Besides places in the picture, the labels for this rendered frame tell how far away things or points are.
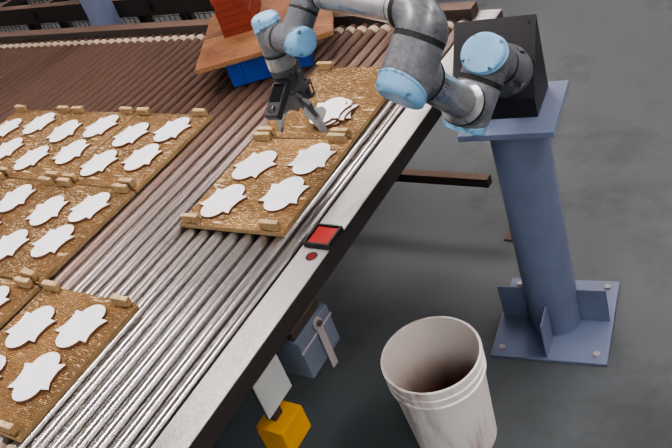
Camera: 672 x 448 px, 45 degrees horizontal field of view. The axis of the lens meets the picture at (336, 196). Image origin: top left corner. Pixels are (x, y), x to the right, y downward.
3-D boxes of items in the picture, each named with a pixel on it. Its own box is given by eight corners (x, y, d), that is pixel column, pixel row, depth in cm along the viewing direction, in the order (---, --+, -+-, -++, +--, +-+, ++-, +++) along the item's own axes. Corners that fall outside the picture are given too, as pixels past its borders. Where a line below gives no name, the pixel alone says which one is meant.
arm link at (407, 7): (442, -20, 164) (290, -42, 197) (424, 32, 165) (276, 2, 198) (473, 0, 172) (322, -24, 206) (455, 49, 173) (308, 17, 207)
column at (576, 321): (619, 283, 283) (590, 68, 235) (607, 367, 257) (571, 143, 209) (512, 279, 300) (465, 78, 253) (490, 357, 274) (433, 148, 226)
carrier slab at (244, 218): (353, 144, 231) (352, 139, 230) (284, 237, 204) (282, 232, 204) (256, 142, 249) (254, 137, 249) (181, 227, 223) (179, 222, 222)
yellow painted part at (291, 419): (312, 425, 192) (279, 359, 179) (293, 456, 186) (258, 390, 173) (285, 418, 196) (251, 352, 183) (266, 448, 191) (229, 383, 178)
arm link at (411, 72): (508, 90, 213) (434, 36, 165) (489, 143, 214) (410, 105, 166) (467, 78, 219) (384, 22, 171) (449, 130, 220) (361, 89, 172)
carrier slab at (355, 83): (409, 69, 258) (408, 65, 257) (353, 143, 231) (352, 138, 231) (318, 72, 277) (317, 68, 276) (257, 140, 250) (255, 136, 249)
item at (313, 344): (349, 347, 201) (327, 296, 191) (322, 390, 192) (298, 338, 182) (312, 340, 207) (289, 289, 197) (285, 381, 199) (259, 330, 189)
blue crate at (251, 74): (316, 30, 307) (308, 6, 301) (315, 65, 281) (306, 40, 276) (240, 52, 312) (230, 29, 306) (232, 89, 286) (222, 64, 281)
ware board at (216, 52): (333, -18, 313) (331, -22, 312) (334, 35, 272) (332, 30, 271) (213, 18, 321) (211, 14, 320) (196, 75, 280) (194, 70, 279)
